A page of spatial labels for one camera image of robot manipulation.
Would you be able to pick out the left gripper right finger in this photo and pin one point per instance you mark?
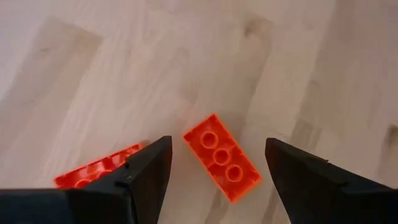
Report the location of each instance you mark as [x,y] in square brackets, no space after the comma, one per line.
[304,186]

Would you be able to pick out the orange 2x4 toy brick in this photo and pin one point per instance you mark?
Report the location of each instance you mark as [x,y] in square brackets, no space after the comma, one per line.
[222,157]
[93,169]

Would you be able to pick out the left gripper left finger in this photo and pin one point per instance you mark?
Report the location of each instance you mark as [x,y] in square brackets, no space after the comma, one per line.
[146,174]

